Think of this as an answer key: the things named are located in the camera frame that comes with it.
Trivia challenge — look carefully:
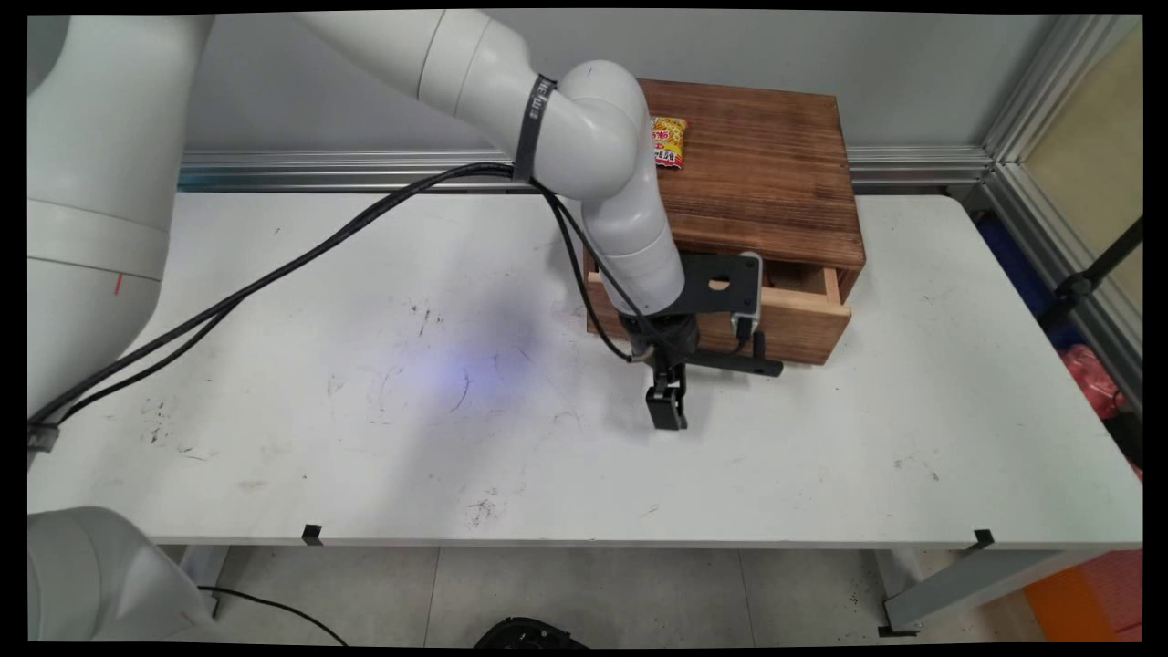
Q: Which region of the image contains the black bracket with silver camera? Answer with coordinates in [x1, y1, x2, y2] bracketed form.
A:
[679, 252, 765, 343]

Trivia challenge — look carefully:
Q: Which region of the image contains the red plastic bag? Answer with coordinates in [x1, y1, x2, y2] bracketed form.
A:
[1058, 344, 1129, 422]

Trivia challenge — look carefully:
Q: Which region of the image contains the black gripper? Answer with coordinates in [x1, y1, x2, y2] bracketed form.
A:
[629, 314, 701, 432]

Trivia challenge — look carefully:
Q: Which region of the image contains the black camera cable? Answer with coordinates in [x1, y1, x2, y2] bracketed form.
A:
[27, 162, 660, 432]

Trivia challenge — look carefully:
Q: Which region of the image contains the black stand pole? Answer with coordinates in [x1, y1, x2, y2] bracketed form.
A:
[1038, 216, 1143, 335]

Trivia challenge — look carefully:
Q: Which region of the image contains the angled aluminium frame profile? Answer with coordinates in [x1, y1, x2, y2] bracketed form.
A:
[980, 14, 1143, 404]

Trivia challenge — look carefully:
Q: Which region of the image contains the orange box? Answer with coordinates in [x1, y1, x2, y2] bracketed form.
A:
[1021, 549, 1143, 643]

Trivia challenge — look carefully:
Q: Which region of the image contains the horizontal aluminium frame rail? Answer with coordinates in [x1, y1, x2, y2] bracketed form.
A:
[178, 146, 995, 193]

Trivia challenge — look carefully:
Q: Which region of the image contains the yellow red snack packet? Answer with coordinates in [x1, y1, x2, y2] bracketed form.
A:
[649, 116, 690, 171]

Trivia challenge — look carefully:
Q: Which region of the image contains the blue crate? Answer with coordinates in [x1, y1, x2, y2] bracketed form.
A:
[975, 214, 1084, 353]

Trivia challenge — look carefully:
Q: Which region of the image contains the black round floor object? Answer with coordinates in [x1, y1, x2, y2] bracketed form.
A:
[474, 617, 590, 649]

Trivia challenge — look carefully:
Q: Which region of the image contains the black cable strap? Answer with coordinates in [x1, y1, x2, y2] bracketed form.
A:
[510, 74, 558, 182]

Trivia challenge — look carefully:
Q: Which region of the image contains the brown wooden drawer cabinet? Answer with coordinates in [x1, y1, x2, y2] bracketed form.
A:
[584, 78, 867, 307]

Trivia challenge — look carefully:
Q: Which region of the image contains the white table leg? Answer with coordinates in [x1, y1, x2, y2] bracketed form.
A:
[874, 547, 1107, 638]
[176, 546, 230, 621]

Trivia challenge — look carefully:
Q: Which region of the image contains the wooden drawer with black handle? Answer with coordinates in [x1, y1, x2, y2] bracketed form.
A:
[585, 258, 852, 380]

